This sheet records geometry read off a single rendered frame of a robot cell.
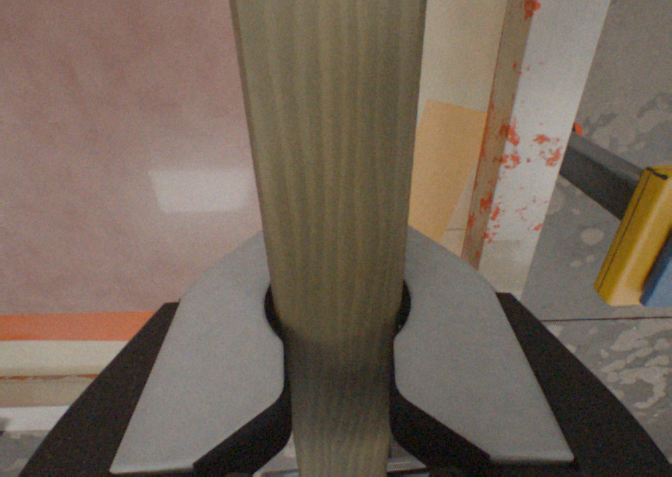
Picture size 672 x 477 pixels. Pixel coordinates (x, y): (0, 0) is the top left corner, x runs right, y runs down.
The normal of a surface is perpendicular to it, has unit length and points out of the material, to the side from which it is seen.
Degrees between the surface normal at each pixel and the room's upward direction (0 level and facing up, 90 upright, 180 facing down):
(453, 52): 0
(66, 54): 0
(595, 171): 90
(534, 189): 0
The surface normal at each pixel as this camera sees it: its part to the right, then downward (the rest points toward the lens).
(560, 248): 0.01, 0.51
